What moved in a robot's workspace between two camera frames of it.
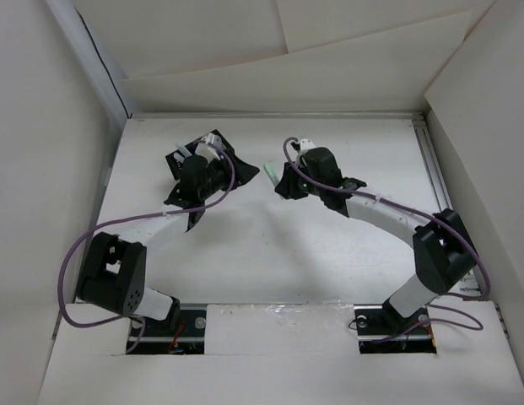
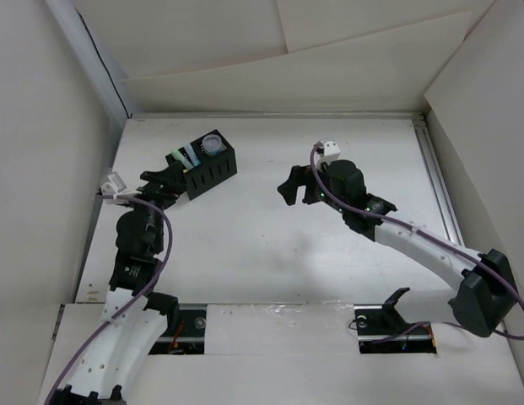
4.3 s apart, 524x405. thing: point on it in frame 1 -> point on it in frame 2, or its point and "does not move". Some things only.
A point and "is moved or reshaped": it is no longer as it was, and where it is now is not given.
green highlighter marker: (272, 175) is moved or reshaped
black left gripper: (221, 165) -> (171, 179)
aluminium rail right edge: (432, 157) does not move
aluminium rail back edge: (280, 116) does not move
